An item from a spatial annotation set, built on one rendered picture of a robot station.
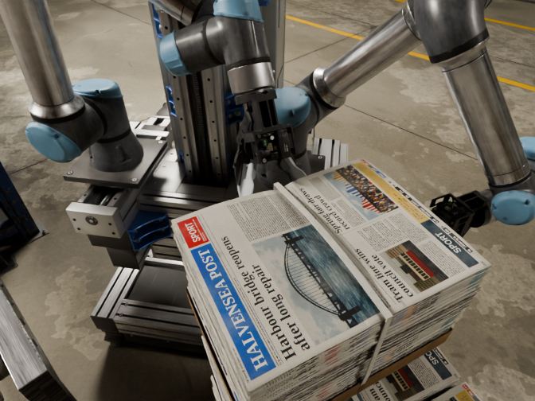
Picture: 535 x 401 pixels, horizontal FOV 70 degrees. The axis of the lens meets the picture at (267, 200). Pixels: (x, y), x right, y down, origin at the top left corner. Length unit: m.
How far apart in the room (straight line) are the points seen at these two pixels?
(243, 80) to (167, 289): 1.10
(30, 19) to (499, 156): 0.90
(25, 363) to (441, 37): 0.91
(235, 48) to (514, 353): 1.63
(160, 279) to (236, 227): 1.09
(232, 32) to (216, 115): 0.45
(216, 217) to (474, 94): 0.49
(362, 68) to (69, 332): 1.53
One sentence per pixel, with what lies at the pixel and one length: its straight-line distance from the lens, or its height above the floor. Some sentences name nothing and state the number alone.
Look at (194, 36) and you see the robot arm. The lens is 0.70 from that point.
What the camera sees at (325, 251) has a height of 1.06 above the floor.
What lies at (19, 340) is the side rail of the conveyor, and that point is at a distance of 0.89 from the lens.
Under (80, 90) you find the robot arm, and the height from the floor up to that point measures 1.05.
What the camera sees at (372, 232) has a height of 1.06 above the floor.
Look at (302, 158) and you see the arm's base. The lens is 1.00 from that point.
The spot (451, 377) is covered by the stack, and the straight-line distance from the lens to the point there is 0.77.
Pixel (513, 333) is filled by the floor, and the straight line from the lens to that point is 1.98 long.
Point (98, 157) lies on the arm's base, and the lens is 1.16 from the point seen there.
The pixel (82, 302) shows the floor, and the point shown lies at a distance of 1.95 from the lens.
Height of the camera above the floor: 1.47
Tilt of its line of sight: 41 degrees down
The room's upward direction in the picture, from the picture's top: straight up
